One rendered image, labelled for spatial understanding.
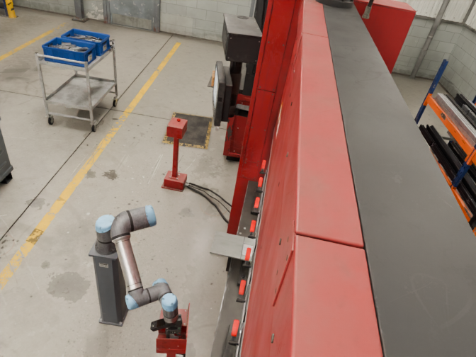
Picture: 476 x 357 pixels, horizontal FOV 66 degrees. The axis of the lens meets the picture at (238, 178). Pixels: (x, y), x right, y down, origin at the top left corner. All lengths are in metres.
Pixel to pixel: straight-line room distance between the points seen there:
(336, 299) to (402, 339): 0.08
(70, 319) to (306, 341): 2.84
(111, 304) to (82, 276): 0.60
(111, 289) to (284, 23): 2.07
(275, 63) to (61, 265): 2.39
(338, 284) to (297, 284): 0.05
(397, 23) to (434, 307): 2.13
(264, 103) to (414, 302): 2.23
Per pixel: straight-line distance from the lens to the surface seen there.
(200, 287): 3.28
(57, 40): 5.32
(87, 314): 3.19
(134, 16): 9.35
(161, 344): 2.15
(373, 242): 0.55
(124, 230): 1.95
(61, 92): 5.46
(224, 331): 2.06
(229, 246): 2.24
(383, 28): 2.50
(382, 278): 0.51
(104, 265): 2.56
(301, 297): 0.45
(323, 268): 0.49
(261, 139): 2.76
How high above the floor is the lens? 2.65
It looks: 37 degrees down
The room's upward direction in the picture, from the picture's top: 10 degrees clockwise
